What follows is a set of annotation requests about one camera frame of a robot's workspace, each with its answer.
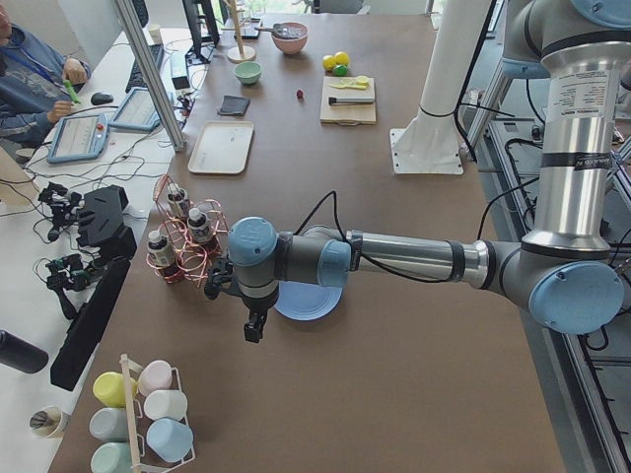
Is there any black bar device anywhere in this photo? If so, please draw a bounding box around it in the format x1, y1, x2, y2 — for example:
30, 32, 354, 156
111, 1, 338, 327
50, 257, 130, 391

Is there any white cup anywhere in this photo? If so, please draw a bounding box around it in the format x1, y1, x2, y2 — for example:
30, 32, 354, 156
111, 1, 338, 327
144, 389, 188, 421

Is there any wooden cutting board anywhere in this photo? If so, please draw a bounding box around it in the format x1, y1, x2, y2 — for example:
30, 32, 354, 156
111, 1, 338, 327
319, 76, 377, 125

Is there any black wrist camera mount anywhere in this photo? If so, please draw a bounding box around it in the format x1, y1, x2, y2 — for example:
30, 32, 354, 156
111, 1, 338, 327
203, 256, 242, 301

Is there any mint green cup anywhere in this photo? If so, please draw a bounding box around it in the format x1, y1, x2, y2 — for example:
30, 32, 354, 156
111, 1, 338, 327
90, 442, 132, 473

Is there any green bowl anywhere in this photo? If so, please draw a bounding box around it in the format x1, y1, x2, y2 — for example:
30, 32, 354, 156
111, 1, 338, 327
234, 61, 262, 86

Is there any blue round plate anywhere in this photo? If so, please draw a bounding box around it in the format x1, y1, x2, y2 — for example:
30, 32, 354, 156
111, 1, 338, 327
272, 225, 345, 322

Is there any yellow cup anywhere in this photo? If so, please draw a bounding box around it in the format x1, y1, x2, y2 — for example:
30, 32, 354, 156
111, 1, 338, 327
93, 372, 126, 408

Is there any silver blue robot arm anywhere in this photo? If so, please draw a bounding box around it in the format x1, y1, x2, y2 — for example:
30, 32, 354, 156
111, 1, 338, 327
205, 1, 630, 343

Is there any paper cup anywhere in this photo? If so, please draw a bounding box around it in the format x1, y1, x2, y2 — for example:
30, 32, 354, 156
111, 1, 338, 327
29, 406, 70, 439

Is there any aluminium frame post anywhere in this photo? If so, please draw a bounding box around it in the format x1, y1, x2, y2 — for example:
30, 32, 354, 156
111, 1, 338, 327
112, 0, 185, 152

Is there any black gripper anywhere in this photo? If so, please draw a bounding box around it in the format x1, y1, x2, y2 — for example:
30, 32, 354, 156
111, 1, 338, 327
244, 296, 270, 342

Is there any white wire cup rack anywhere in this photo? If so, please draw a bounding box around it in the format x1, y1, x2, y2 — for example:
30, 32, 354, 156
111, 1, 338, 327
119, 354, 196, 472

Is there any green lime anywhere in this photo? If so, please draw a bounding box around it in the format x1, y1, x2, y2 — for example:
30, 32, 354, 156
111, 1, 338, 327
332, 64, 348, 77

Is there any pink bowl with ice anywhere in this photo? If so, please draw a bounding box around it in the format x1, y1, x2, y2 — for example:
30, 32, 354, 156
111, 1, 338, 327
272, 22, 309, 55

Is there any grey cup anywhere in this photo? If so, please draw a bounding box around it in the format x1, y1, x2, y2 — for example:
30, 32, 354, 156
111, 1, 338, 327
89, 407, 129, 442

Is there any cream rabbit tray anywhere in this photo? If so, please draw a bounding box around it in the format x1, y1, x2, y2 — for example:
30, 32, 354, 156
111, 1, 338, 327
187, 120, 254, 175

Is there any blue cup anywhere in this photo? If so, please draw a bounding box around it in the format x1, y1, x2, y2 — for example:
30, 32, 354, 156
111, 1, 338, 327
146, 418, 193, 463

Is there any grey folded cloth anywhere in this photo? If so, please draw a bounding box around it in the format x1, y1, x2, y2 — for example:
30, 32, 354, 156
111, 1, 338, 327
218, 95, 250, 116

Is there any dark drink bottle white cap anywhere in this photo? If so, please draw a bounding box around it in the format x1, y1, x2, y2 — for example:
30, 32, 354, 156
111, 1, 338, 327
147, 230, 181, 284

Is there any copper wire bottle rack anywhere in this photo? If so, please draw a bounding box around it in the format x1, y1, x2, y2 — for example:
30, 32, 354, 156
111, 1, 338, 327
146, 174, 228, 287

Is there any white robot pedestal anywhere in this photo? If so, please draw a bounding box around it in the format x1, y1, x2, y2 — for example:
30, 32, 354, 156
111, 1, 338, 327
390, 0, 495, 175

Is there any wooden cup tree stand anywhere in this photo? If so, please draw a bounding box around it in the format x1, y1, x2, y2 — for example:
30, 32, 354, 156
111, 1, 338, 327
224, 0, 256, 64

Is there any black thermos bottle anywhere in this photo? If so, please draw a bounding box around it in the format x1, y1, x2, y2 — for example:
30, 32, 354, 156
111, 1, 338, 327
1, 330, 48, 374

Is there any black keyboard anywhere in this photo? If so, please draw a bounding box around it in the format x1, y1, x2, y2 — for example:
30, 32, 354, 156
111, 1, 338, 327
124, 42, 166, 95

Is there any yellow plastic knife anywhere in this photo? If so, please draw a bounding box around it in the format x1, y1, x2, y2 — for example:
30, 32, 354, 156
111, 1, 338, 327
328, 82, 369, 90

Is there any blue teach pendant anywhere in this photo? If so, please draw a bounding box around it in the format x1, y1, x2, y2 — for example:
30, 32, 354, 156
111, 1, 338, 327
46, 114, 108, 165
108, 87, 161, 133

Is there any yellow lemon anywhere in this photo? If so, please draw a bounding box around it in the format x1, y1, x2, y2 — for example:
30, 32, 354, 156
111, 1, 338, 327
333, 51, 350, 66
321, 55, 337, 71

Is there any steel muddler black tip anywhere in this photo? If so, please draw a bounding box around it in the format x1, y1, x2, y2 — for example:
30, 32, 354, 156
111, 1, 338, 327
327, 97, 375, 106

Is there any black computer mouse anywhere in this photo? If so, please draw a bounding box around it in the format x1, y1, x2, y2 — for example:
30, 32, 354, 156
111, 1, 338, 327
91, 93, 113, 106

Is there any pink cup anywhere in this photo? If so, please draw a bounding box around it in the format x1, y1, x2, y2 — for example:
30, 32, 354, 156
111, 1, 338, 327
138, 360, 173, 396

